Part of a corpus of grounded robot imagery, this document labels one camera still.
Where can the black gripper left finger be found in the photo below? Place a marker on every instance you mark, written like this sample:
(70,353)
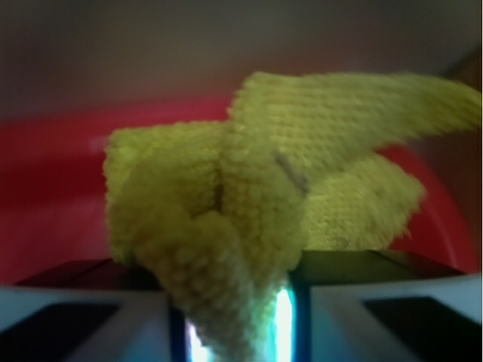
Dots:
(94,311)

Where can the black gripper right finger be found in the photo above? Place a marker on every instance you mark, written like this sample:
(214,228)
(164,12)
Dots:
(378,306)

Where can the yellow knitted cloth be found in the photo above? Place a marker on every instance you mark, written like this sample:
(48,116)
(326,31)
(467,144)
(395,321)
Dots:
(221,211)

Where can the red plastic tray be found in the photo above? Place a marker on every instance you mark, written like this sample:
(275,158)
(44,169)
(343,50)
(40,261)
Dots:
(53,230)

